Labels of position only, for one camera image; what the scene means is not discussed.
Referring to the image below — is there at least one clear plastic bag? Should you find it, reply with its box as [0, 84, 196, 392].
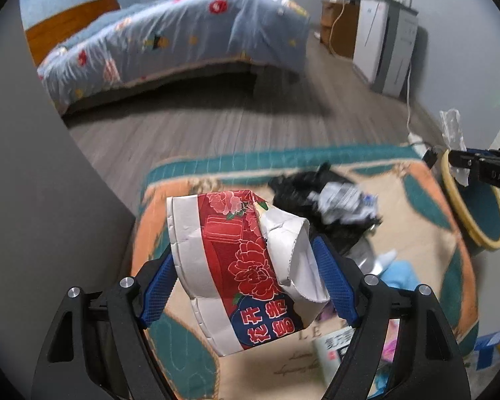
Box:
[439, 108, 470, 187]

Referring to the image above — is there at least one white medicine box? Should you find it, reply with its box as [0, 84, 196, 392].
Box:
[312, 327, 355, 386]

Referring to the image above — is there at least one black plastic bag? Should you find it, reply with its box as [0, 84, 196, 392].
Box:
[268, 163, 382, 256]

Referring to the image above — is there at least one red white paper cup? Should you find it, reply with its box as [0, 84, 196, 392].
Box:
[167, 190, 330, 357]

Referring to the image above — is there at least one pink snack wrapper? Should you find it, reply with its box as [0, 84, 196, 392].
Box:
[381, 319, 400, 363]

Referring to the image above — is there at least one yellow rimmed teal trash bin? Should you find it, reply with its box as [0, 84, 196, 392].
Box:
[440, 150, 500, 255]

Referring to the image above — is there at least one blue box on floor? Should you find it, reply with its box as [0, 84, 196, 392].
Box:
[470, 331, 500, 371]

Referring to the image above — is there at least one white power strip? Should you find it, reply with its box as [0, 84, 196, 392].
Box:
[407, 133, 427, 157]

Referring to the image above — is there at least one patterned teal orange cushion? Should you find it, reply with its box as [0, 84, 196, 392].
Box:
[132, 145, 479, 399]

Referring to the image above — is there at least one white grey air purifier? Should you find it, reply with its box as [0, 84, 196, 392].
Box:
[353, 0, 418, 98]

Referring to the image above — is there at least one wooden side cabinet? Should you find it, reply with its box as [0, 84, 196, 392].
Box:
[321, 0, 360, 60]

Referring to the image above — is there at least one bed with blue duvet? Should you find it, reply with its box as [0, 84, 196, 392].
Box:
[37, 0, 310, 115]

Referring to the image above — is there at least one wooden headboard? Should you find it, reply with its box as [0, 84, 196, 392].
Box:
[25, 0, 121, 66]

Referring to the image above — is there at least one white power cable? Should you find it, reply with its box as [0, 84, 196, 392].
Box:
[404, 61, 414, 135]

